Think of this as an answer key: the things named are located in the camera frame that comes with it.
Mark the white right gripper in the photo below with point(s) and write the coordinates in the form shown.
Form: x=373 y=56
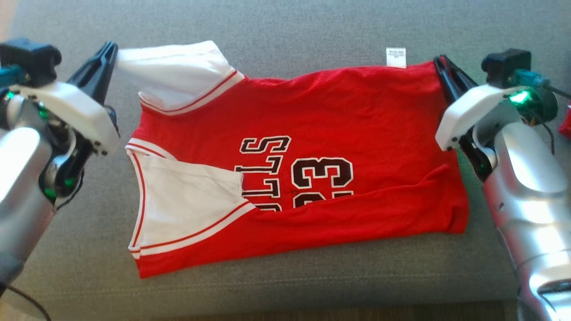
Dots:
x=477 y=109

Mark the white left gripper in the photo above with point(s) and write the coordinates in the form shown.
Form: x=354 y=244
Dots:
x=80 y=111

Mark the red basketball jersey white sleeves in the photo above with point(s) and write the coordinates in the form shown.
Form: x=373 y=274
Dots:
x=357 y=111

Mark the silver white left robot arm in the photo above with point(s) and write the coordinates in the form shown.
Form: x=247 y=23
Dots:
x=22 y=178

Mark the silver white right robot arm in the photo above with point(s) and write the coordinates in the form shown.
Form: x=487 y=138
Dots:
x=526 y=200

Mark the red shorts white band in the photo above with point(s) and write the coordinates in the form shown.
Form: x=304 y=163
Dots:
x=566 y=127

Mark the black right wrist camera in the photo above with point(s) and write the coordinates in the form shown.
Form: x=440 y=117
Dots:
x=504 y=67

